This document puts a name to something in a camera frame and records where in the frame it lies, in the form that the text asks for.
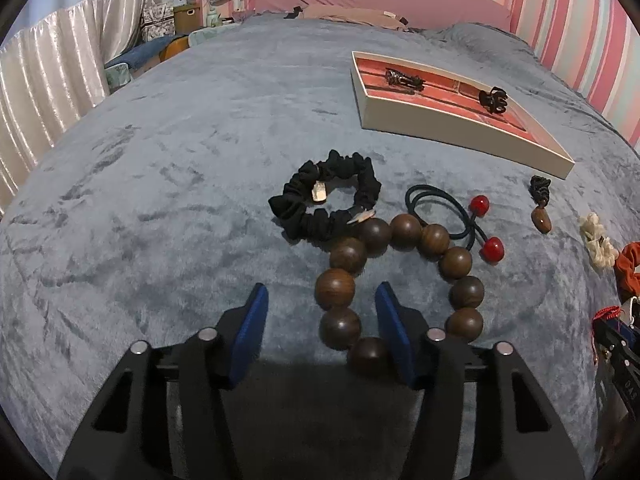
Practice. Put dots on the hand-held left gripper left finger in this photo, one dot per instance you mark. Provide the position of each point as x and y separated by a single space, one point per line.
250 332

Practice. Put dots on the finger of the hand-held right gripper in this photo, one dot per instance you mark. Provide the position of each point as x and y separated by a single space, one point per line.
617 337

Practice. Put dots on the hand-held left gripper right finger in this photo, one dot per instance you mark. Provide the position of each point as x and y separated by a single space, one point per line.
395 335

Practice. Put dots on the orange scrunchie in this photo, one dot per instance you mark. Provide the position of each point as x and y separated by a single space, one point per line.
629 265

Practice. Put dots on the white jewelry tray red lining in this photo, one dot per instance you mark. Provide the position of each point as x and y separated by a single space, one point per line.
450 130

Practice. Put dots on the cream scrunchie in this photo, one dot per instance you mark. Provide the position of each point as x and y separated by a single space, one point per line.
597 245

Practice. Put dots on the brown pendant black knot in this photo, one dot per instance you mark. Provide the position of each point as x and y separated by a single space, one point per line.
541 220

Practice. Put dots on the black fabric scrunchie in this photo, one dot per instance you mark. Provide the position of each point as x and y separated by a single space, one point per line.
300 185

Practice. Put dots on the black claw hair clip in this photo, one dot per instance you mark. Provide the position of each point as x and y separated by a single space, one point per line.
492 101

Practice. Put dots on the dark ornate hairpin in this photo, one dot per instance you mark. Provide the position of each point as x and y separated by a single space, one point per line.
402 80

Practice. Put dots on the blue folded cloth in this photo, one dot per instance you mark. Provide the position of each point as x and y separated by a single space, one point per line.
140 52

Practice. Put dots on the green bottle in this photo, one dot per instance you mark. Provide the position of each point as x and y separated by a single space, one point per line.
213 16

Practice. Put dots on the cardboard box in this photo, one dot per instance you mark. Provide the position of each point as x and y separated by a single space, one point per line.
187 17

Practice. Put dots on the white floral bag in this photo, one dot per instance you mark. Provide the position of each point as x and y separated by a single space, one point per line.
156 20

